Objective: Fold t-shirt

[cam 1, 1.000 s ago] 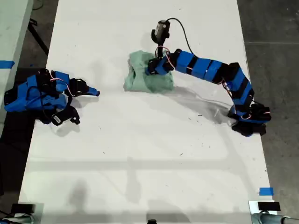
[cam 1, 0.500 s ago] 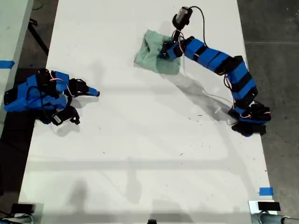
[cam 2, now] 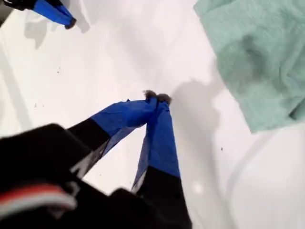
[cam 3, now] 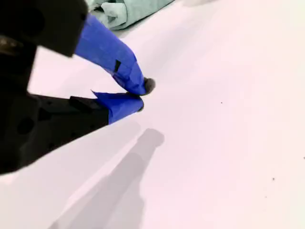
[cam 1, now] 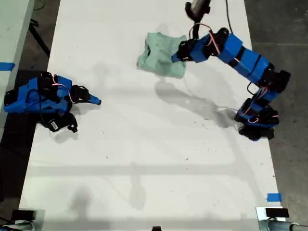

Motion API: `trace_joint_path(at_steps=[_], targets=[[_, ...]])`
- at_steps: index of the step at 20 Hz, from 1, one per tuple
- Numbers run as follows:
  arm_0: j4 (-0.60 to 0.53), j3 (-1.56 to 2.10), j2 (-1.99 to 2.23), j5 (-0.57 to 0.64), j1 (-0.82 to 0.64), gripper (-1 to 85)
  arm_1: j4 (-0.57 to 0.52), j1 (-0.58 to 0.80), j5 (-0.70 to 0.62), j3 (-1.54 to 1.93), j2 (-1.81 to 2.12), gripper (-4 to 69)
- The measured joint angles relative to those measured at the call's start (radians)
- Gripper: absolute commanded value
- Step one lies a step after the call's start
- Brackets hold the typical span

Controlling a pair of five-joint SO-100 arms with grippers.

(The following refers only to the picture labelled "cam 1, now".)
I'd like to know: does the pale green T-shirt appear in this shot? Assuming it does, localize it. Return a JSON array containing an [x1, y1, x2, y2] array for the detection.
[[137, 32, 188, 79]]

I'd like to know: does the black stand leg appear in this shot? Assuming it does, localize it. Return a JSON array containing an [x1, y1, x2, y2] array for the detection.
[[28, 19, 51, 57]]

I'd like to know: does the blue tape strip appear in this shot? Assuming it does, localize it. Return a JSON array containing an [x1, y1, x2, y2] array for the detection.
[[0, 62, 16, 71], [267, 193, 282, 203]]

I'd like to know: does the pale side table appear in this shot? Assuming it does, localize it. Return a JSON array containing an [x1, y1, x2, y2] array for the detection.
[[0, 0, 35, 140]]

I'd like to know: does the black camera box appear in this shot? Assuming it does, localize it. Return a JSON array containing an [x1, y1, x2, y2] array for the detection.
[[185, 0, 211, 21], [45, 117, 63, 133]]

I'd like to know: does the black camera cable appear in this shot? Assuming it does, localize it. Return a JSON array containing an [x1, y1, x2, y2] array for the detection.
[[25, 89, 60, 123], [225, 0, 233, 34]]

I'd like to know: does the thin green cable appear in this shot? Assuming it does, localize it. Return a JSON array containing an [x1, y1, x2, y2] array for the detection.
[[33, 0, 47, 11]]

